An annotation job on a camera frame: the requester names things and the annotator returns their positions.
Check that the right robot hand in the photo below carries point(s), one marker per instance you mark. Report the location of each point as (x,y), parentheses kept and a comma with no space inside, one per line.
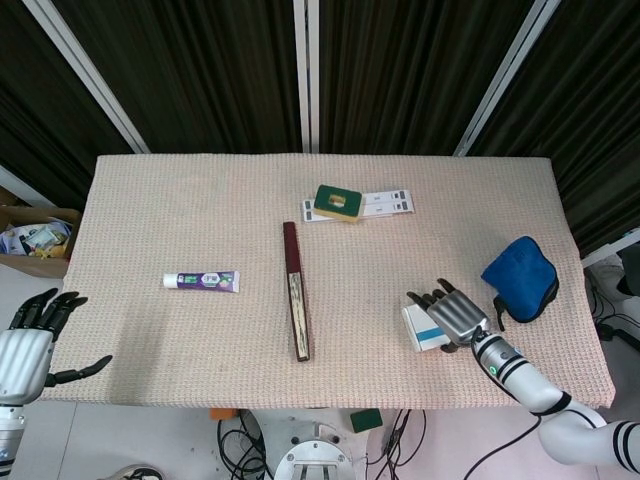
(457,315)

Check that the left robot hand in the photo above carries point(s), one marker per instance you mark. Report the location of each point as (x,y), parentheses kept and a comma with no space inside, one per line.
(22,345)

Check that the white box with blue stripe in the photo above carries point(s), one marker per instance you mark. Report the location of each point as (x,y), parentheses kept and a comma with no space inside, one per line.
(420,330)

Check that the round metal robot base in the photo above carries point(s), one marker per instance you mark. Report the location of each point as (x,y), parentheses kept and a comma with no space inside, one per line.
(315,457)

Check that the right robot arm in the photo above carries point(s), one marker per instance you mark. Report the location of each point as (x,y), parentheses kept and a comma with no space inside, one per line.
(545,400)

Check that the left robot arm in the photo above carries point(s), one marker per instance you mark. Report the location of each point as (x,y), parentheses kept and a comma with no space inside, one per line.
(9,435)

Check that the cardboard box with clutter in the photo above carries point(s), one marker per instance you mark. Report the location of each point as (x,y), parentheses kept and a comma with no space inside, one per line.
(35,240)

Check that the blue zippered pouch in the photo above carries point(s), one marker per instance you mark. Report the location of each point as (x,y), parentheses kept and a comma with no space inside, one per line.
(522,277)

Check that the beige woven tablecloth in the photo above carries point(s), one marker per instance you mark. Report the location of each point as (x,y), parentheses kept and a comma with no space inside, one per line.
(325,280)

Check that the green sponge on floor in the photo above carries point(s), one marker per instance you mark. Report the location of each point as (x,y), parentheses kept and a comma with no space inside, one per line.
(366,420)

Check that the dark red folding fan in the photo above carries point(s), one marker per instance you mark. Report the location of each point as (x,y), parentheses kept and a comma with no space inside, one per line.
(296,292)

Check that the green and yellow sponge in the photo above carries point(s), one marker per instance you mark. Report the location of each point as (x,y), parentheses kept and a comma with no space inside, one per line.
(338,201)

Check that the white shoe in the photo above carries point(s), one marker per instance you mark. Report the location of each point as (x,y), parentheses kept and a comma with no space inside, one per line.
(132,473)

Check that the purple and white toothpaste tube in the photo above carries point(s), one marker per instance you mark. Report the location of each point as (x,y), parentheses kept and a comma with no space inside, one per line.
(200,281)

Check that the orange block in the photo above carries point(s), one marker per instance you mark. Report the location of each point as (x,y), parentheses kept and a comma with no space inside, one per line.
(222,414)

